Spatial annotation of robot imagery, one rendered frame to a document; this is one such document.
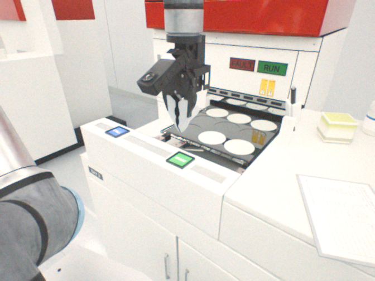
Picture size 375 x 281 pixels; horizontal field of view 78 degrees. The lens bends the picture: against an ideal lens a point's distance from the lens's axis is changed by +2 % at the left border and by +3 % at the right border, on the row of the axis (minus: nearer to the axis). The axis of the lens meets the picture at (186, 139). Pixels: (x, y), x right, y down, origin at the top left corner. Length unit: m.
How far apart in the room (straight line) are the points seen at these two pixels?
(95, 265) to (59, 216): 0.19
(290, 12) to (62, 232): 0.89
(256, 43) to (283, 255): 0.78
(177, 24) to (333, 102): 2.21
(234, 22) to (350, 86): 1.67
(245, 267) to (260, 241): 0.11
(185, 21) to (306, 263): 0.49
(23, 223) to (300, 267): 0.46
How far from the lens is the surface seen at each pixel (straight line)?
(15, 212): 0.40
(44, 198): 0.45
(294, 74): 1.00
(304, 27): 0.93
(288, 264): 0.53
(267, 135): 0.89
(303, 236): 0.47
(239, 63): 1.07
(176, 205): 0.62
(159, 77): 0.43
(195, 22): 0.47
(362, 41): 2.45
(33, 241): 0.39
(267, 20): 0.96
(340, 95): 2.53
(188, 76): 0.47
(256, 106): 1.06
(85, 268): 0.60
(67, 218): 0.46
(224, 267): 0.66
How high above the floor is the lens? 1.30
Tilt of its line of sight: 29 degrees down
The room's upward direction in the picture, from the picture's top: straight up
